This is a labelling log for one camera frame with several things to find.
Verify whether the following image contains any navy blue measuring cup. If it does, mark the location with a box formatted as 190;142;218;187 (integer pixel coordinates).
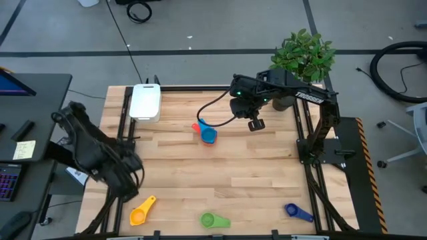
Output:
284;203;315;223

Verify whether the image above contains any grey office chair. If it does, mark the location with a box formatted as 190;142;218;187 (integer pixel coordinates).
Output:
376;101;427;169

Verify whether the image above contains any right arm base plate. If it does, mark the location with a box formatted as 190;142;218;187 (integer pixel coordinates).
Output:
296;137;346;166

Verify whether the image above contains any black computer mouse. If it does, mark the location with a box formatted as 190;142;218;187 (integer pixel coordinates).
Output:
0;211;33;240

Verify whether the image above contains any large black hose ring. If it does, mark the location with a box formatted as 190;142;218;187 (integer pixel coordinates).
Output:
369;41;427;104

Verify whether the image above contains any yellow sticky note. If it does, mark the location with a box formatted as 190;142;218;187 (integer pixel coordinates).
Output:
12;139;37;161

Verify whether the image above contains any green potted plant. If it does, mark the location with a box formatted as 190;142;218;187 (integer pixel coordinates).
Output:
268;28;337;113

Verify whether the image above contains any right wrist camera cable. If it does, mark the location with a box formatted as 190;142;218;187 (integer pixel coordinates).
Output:
196;87;240;128

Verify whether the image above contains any backlit keyboard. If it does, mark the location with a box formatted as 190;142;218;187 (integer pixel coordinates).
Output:
0;163;23;203

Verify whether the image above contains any black marker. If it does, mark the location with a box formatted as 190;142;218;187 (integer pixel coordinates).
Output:
10;119;35;143

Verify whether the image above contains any yellow measuring cup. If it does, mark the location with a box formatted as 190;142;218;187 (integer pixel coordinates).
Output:
129;195;157;227

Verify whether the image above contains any black desk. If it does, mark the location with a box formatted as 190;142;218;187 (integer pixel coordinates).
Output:
0;73;73;240

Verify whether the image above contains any white plastic basket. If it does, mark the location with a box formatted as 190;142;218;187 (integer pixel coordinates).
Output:
128;83;162;123

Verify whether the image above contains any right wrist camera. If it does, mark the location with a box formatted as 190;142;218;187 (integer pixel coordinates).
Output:
230;99;248;119

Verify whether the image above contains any green measuring cup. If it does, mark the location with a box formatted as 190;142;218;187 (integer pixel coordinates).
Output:
199;211;232;229

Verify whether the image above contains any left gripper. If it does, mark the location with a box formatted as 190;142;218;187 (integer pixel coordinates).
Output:
99;161;141;203

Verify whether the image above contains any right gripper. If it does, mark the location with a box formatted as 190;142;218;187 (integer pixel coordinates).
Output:
243;96;268;132

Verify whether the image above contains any thin black plug cable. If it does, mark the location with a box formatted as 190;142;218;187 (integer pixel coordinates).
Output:
355;61;427;95

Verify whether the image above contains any long black floor cable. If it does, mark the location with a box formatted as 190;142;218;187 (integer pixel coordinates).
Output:
105;0;144;84

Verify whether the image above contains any light blue measuring cup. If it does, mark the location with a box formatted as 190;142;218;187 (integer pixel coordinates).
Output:
197;118;218;145

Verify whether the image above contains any blue lit monitor screen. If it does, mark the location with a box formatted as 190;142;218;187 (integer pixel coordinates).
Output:
0;68;37;97

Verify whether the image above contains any black hazard striped platform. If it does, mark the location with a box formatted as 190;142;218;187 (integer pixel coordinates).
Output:
332;116;390;234

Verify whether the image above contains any thin black desk cable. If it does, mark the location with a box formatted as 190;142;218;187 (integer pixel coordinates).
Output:
68;89;107;100

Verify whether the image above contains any coiled black cable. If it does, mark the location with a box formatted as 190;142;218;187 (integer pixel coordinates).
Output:
125;1;153;25

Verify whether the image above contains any black aluminium table frame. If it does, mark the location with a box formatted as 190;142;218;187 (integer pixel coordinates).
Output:
79;85;360;240

